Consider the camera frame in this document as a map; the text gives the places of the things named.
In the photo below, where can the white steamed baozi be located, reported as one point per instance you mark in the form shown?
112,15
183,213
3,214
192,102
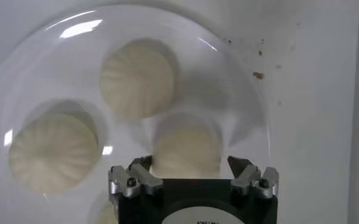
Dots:
186,149
138,79
107,216
54,149

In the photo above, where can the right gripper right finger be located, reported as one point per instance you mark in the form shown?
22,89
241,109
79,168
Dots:
249,178

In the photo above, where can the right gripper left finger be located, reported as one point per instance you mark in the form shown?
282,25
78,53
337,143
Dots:
136,179

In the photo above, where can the white round plate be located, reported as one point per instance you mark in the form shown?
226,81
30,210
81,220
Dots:
75,76

